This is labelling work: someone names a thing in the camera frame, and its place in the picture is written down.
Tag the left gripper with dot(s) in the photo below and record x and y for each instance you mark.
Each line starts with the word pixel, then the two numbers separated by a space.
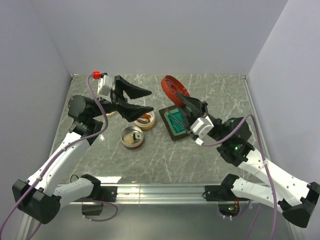
pixel 130 112

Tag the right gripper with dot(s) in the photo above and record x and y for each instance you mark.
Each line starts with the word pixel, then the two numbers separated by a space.
pixel 196 105

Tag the metal tongs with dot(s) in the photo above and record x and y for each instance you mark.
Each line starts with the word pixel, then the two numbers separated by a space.
pixel 173 117

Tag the orange food piece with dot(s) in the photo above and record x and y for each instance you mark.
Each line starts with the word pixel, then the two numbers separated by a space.
pixel 146 116

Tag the brown food piece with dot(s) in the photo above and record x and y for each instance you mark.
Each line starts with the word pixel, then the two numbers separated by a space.
pixel 144 121

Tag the red round lid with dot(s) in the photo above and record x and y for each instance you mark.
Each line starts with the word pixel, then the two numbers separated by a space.
pixel 171 86

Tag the sushi roll piece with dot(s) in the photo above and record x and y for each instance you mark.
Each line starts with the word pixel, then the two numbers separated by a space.
pixel 137 136

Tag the beige round bun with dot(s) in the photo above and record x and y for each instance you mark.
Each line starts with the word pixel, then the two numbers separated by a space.
pixel 128 139

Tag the cream round lid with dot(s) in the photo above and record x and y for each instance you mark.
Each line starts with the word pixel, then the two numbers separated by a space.
pixel 111 114

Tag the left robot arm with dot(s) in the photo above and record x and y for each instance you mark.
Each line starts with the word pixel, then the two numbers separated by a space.
pixel 85 129

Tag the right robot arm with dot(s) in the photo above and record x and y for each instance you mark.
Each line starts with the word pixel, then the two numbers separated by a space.
pixel 295 199

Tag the black teal square tray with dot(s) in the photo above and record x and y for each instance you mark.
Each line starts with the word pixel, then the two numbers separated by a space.
pixel 175 131

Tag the cream white bowl container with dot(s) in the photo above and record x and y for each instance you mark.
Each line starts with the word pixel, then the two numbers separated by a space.
pixel 149 125

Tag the red steel bowl container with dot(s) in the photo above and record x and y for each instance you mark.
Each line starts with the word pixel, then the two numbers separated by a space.
pixel 130 130

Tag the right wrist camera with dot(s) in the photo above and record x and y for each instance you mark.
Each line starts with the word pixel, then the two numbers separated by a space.
pixel 200 128

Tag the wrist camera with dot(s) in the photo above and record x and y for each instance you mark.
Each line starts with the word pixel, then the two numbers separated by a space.
pixel 200 128
pixel 105 85

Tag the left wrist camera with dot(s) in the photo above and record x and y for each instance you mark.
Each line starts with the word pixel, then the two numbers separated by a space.
pixel 105 85

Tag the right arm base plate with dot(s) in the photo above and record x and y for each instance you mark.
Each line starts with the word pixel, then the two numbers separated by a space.
pixel 220 193

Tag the aluminium mounting rail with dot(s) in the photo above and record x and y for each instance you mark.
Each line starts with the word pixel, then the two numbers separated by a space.
pixel 160 192

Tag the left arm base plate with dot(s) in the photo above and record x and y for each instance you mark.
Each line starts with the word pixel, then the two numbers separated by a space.
pixel 103 193

